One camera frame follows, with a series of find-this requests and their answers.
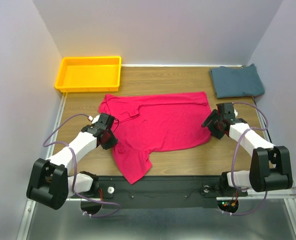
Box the pink t shirt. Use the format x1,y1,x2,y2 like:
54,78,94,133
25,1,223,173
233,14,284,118
99,91,211,184

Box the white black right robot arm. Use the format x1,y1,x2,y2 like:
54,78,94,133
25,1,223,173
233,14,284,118
202,102,293,195

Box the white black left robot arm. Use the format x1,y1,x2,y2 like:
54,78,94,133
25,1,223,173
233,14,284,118
26,113,118,210

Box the folded teal t shirt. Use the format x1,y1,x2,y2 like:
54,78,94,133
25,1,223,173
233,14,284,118
210,64,265,99

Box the yellow plastic tray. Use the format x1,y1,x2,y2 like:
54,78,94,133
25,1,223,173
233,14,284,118
55,56,122,93

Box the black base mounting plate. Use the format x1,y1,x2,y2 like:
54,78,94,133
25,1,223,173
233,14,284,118
37,174,253,210

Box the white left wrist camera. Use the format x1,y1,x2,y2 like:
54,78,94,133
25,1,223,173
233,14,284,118
88,115,100,124

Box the aluminium frame rails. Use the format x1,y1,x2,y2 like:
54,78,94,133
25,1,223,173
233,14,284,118
27,92,293,240

